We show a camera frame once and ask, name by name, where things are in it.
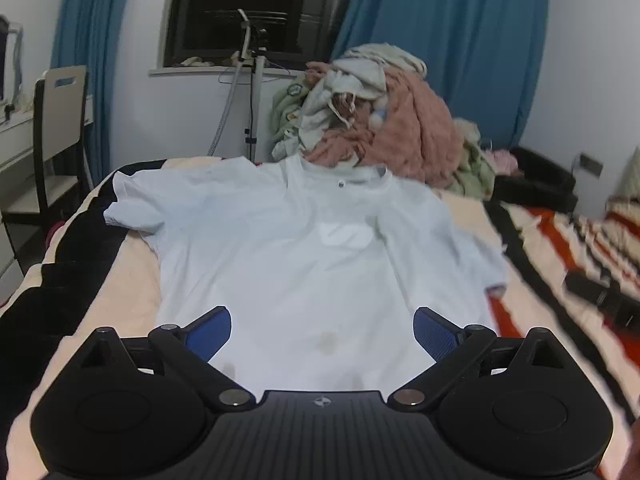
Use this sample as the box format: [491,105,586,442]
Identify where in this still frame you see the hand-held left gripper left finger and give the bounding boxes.
[79,305,258,409]

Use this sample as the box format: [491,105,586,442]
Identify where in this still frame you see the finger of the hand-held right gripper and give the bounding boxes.
[563,270,622,307]

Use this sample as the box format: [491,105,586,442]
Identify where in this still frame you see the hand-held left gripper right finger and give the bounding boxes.
[386,306,573,409]

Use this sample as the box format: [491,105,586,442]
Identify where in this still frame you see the white t-shirt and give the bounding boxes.
[103,154,509,394]

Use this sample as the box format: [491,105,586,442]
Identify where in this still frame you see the striped fleece blanket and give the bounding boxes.
[0,156,640,480]

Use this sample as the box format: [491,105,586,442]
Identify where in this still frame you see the cream pillow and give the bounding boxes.
[605,146,640,212]

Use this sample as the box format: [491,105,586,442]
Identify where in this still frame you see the small pink garment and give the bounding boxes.
[487,149,522,177]

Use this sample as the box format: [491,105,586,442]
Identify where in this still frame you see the pale green fleece blanket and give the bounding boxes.
[449,117,497,202]

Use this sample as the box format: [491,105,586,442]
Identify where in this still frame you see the pink fluffy blanket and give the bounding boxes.
[304,60,464,192]

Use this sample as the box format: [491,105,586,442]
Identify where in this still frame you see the green printed fleece garment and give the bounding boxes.
[271,79,312,162]

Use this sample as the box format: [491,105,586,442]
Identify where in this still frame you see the garment steamer stand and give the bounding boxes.
[202,7,292,162]

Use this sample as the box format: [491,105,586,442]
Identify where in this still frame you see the grey hoodie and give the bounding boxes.
[296,66,389,152]

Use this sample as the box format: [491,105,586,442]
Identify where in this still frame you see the wooden chair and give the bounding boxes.
[0,64,97,277]

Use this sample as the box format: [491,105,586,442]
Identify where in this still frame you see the cloths on windowsill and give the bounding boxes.
[171,54,237,69]

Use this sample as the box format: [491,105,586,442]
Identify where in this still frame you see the white desk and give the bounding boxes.
[0,94,96,173]

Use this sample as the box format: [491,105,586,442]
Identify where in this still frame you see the beige garment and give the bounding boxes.
[331,43,429,80]

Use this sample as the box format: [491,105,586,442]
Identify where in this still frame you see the wide blue curtain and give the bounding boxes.
[329,0,551,150]

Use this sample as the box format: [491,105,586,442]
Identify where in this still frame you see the dark window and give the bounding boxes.
[147,0,352,77]

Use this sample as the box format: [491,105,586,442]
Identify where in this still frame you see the wavy framed mirror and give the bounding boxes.
[0,14,25,107]

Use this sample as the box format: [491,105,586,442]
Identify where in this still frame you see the narrow blue curtain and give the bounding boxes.
[50,0,139,187]

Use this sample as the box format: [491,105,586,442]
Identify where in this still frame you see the black wall socket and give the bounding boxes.
[578,153,605,177]

